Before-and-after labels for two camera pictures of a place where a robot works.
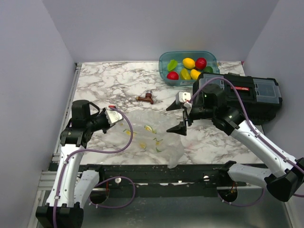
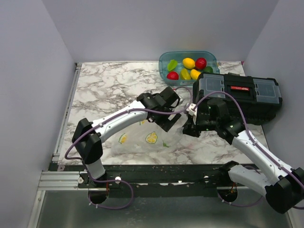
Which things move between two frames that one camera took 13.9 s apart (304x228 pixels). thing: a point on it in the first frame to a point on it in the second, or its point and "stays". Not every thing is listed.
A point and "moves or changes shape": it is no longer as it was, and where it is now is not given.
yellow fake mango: (194, 74) stays
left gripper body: (101, 122) to (162, 121)
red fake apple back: (201, 63) stays
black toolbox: (258, 99) stays
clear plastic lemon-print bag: (156, 139) moves or changes shape
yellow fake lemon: (188, 63) stays
